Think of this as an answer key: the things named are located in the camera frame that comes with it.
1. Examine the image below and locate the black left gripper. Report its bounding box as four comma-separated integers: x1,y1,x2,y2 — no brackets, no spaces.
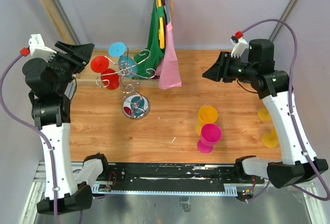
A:
47,40,94,93

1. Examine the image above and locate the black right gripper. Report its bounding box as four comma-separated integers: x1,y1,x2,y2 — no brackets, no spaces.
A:
202,51,257,83

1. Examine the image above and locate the red plastic wine glass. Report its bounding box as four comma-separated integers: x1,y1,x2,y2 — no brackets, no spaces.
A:
90,56,119,90

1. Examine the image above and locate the blue plastic wine glass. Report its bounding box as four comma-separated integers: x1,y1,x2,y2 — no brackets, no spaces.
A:
108,42,138,78

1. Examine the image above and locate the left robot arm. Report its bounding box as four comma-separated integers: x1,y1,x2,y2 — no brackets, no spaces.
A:
22,41,110,215

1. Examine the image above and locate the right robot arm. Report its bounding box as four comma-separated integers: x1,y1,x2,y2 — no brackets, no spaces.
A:
202,39,328,188

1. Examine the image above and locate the yellow wine glass near centre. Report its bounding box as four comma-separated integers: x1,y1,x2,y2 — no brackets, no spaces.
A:
195,105,218,135

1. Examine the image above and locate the yellow wine glass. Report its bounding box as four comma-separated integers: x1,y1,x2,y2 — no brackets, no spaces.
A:
195,105,218,135
257,108,272,122
261,126,279,148

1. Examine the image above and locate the magenta plastic wine glass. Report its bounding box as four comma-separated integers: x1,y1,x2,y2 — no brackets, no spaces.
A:
197,123,222,154

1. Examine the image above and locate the yellow wine glass far right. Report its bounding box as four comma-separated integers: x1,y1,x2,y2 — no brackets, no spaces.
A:
257,108,272,122

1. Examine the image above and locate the chrome wine glass rack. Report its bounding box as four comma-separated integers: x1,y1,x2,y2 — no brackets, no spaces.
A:
106,55,151,120

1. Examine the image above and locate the yellow wine glass right front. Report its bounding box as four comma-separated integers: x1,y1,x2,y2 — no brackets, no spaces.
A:
261,126,279,148

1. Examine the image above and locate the pink shirt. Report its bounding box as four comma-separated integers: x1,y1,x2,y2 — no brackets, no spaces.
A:
156,22,182,90

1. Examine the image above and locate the green tank top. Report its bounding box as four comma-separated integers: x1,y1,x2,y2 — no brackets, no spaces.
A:
134,0,165,79

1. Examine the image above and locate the yellow plastic hanger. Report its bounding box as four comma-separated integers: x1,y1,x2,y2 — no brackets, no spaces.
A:
156,0,165,49

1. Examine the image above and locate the grey hanger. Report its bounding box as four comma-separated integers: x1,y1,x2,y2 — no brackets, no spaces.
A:
163,0,171,25

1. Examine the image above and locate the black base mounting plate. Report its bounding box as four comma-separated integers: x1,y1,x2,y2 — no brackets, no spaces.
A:
92,163,264,196

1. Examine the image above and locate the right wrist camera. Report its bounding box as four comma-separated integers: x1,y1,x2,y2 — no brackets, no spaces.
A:
230,31,248,58

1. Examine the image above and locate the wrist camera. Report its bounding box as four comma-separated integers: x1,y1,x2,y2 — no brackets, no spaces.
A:
20,34,57,61
230,31,248,58

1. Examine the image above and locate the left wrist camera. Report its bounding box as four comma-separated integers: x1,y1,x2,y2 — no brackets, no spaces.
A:
20,34,57,61

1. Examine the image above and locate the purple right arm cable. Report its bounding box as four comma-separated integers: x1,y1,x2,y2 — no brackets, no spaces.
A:
241,19,330,204

